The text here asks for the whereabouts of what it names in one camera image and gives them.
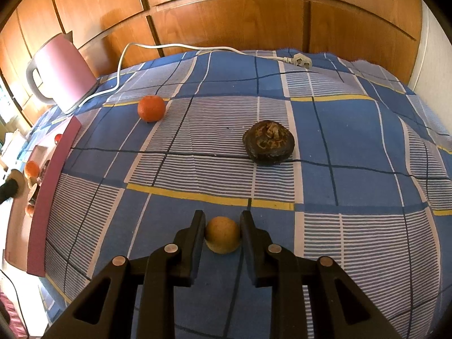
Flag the pink storage box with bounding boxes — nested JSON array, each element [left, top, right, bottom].
[[0, 116, 82, 278]]

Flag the white power cable with plug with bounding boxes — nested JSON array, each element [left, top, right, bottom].
[[76, 42, 315, 108]]

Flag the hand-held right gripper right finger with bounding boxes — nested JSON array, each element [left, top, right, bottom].
[[240, 210, 401, 339]]

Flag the round tan potato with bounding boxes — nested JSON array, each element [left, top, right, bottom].
[[205, 216, 244, 254]]

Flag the large brown mushroom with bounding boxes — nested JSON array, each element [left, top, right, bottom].
[[242, 120, 295, 166]]

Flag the wooden wardrobe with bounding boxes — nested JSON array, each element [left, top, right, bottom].
[[0, 0, 424, 135]]

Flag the blue plaid bedsheet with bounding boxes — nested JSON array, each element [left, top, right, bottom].
[[33, 50, 452, 339]]

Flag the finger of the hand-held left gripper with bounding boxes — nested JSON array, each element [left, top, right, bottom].
[[0, 180, 19, 205]]

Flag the pink electric kettle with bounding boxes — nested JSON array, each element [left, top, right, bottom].
[[25, 32, 97, 114]]

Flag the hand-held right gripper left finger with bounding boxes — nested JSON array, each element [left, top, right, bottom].
[[42, 210, 206, 339]]

